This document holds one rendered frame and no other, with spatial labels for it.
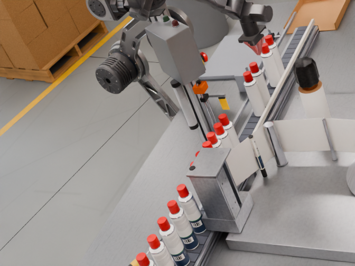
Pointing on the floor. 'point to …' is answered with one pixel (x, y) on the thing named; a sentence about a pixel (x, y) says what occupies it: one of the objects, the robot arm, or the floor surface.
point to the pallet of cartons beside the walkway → (44, 36)
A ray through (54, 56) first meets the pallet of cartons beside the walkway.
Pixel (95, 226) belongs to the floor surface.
